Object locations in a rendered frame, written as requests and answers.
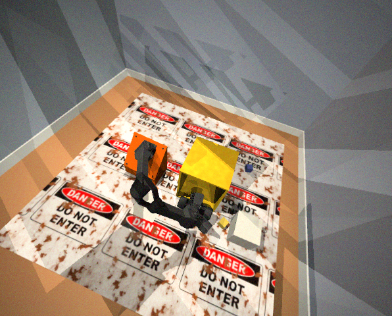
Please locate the small blue block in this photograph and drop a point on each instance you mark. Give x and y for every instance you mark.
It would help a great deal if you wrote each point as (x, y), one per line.
(248, 168)

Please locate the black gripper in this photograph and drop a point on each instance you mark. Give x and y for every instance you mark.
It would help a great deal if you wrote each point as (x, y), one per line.
(204, 210)

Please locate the cream flat square mat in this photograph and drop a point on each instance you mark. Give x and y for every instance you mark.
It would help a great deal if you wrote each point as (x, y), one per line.
(142, 211)

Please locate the small yellow block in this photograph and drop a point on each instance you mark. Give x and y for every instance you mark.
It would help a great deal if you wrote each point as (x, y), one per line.
(223, 222)

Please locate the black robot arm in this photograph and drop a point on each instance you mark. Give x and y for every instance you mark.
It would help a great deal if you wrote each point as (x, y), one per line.
(188, 217)

